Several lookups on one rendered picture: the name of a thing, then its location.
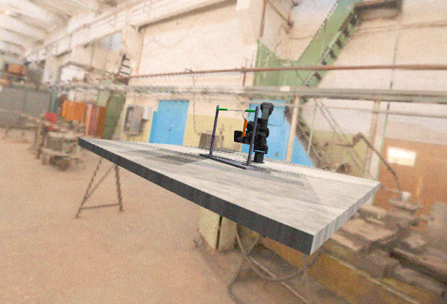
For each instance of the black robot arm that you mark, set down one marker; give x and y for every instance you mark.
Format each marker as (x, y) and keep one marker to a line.
(262, 127)

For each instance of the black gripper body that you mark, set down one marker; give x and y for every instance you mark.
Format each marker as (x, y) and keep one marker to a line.
(259, 138)

